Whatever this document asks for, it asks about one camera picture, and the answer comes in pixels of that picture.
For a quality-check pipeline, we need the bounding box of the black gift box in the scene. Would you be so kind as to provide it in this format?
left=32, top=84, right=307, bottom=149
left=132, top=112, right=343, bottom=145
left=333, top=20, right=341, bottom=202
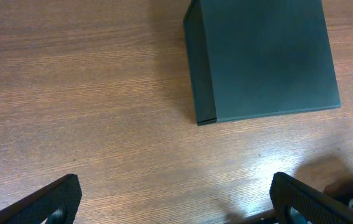
left=183, top=0, right=341, bottom=125

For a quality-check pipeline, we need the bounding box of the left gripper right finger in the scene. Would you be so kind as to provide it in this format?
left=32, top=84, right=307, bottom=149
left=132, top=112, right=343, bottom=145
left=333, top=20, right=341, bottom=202
left=270, top=172, right=353, bottom=223

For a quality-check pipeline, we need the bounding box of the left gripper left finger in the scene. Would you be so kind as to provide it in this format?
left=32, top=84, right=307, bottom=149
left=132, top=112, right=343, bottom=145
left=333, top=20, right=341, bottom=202
left=0, top=174, right=82, bottom=224

